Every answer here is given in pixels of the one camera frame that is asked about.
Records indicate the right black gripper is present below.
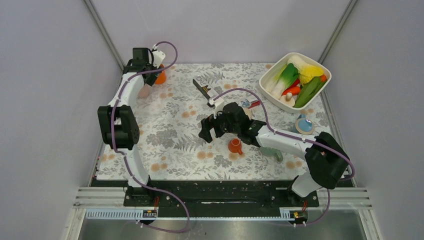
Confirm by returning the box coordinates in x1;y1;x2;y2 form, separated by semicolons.
198;105;241;143

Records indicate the pink mug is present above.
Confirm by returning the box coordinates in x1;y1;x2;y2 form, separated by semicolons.
137;84;152;99

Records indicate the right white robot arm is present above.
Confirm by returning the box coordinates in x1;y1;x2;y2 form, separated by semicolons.
198;102;349;206

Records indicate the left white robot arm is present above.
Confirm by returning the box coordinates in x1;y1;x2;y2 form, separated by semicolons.
97;45;166;206

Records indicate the orange enamel mug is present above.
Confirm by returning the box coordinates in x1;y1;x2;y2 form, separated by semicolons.
155;70;167;85

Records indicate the floral beige mug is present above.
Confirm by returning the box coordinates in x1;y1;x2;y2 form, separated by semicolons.
242;107;253;120

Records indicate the green ceramic mug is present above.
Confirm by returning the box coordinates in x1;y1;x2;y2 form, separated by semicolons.
259;146;284;163

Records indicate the small orange cup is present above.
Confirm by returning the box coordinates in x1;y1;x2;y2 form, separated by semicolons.
227;138;243;155

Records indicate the red and white box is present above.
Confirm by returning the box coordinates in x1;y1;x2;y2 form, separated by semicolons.
239;98;260;109

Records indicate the floral tablecloth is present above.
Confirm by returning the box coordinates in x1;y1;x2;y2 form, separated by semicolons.
96;62;346;182

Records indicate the black and white box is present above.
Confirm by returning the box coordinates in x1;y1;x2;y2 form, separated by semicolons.
192;75;219;101

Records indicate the mushroom toy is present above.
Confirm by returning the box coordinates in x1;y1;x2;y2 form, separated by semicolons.
279;92;296;107

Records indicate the white vegetable tray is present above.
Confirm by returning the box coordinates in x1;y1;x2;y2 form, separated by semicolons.
259;52;332;113

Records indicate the red carrot toy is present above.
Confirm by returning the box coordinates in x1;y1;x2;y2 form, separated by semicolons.
281;86;301;96

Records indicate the blue tape roll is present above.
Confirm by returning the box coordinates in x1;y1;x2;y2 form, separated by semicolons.
291;114;315;135

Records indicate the green leek toy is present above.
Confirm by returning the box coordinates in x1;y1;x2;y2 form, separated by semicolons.
270;63;299;99

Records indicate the green cucumber toy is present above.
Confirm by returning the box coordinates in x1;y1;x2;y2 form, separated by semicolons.
294;76;326;108

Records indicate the napa cabbage toy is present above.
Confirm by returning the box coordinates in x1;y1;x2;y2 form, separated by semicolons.
287;54;308;70

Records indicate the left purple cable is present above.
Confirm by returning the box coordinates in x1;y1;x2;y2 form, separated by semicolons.
109;41;191;233

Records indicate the purple cable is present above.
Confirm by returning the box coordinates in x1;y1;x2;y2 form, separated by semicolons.
109;41;191;233
211;87;356;227

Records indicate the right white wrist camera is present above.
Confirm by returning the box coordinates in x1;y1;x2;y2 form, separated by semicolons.
208;97;225;119

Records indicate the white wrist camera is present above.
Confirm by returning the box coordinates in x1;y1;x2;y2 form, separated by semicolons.
151;45;166;68
208;97;225;119

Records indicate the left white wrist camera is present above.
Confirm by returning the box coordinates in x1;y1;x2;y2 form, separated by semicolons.
151;45;166;68

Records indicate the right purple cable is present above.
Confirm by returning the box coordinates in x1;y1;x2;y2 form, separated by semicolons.
211;87;356;227

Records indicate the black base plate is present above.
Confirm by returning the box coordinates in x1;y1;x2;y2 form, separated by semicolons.
90;178;354;220

